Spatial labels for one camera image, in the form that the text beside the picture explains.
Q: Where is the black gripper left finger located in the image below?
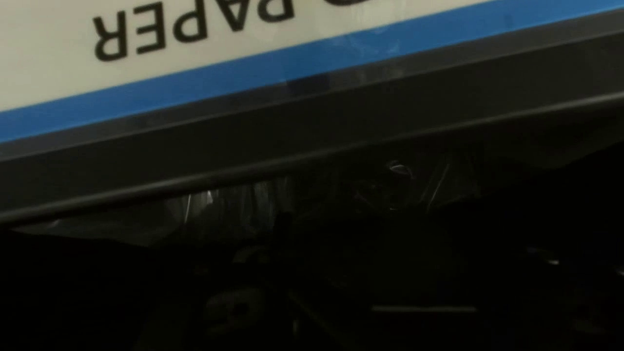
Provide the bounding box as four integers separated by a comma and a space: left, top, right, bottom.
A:
128, 241, 339, 351

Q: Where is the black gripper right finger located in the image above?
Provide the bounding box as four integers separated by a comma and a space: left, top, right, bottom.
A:
505, 241, 624, 351

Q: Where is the black plastic bin liner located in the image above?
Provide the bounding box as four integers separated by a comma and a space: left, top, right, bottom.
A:
11, 124, 624, 260

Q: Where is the black recycling bin cabinet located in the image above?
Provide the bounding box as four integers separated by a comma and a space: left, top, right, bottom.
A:
0, 0, 624, 227

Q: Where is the blue label with down arrow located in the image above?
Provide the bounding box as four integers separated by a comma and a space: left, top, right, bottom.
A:
0, 0, 624, 145

